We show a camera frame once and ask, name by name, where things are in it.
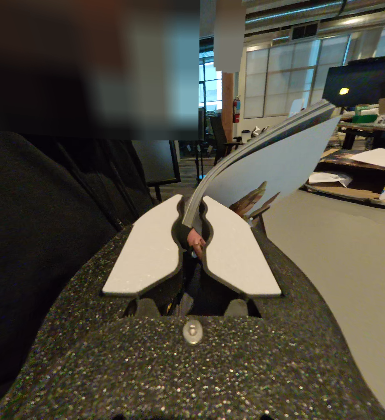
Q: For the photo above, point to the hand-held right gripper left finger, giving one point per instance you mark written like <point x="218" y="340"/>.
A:
<point x="146" y="252"/>

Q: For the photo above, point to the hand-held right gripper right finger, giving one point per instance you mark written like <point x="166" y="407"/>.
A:
<point x="235" y="256"/>

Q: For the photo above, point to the toy brick instruction booklet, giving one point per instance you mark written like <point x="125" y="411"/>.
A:
<point x="277" y="164"/>

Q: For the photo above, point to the white paper bag printed circles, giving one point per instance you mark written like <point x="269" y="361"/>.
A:
<point x="327" y="179"/>

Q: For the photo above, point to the printed toy brick box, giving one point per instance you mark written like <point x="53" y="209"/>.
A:
<point x="343" y="193"/>

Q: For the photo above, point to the person's left hand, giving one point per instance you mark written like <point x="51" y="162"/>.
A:
<point x="196" y="243"/>

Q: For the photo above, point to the black panel on stand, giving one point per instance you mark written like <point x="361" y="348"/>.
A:
<point x="156" y="160"/>

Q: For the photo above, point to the person's black jacket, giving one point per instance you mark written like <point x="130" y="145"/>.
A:
<point x="31" y="229"/>

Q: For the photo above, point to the white cup with black lid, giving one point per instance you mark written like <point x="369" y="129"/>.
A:
<point x="245" y="137"/>

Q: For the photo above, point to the black office chair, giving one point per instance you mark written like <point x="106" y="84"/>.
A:
<point x="218" y="137"/>

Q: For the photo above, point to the red fire extinguisher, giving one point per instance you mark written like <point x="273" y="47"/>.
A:
<point x="235" y="110"/>

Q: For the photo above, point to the wooden pillar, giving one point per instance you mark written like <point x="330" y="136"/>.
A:
<point x="228" y="105"/>

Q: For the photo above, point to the white paper sheet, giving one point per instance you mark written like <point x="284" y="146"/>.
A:
<point x="376" y="157"/>

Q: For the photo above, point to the large grid window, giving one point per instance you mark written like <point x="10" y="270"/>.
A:
<point x="277" y="82"/>

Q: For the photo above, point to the wooden work table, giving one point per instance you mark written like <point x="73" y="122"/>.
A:
<point x="376" y="126"/>

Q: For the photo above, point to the green box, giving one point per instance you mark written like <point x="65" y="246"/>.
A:
<point x="364" y="114"/>

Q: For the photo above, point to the black television screen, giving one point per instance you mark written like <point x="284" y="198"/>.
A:
<point x="366" y="82"/>

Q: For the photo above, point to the wall air vent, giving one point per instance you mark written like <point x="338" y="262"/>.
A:
<point x="304" y="32"/>

